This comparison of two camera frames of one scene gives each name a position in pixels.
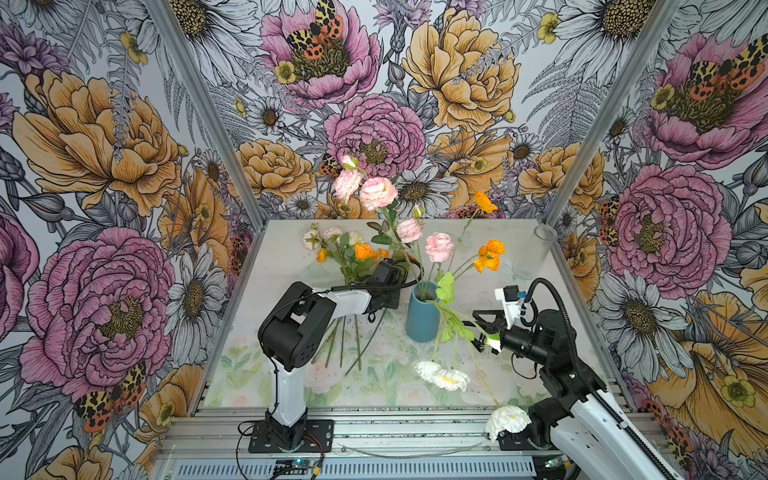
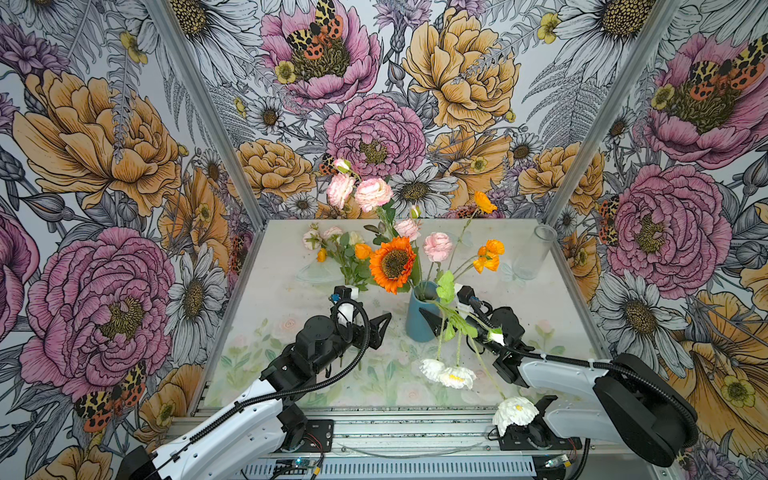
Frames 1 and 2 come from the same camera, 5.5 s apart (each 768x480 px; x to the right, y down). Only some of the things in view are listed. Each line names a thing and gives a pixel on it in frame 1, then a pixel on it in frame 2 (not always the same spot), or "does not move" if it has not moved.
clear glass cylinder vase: x=532 y=256 does not move
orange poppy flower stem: x=489 y=254 does not move
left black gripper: x=393 y=304 -> x=375 y=336
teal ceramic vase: x=423 y=317 does not move
